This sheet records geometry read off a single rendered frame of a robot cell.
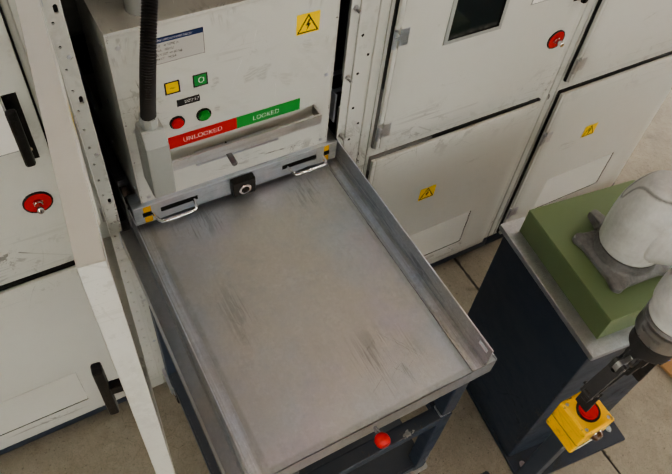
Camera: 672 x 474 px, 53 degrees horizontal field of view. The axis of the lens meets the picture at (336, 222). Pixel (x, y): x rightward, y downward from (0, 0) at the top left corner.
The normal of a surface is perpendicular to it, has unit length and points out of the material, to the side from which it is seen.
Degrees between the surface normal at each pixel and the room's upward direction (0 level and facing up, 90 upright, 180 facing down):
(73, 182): 0
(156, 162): 90
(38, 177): 90
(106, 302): 90
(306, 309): 0
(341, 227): 0
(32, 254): 90
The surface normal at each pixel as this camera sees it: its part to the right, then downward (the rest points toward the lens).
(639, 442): 0.08, -0.62
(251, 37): 0.48, 0.71
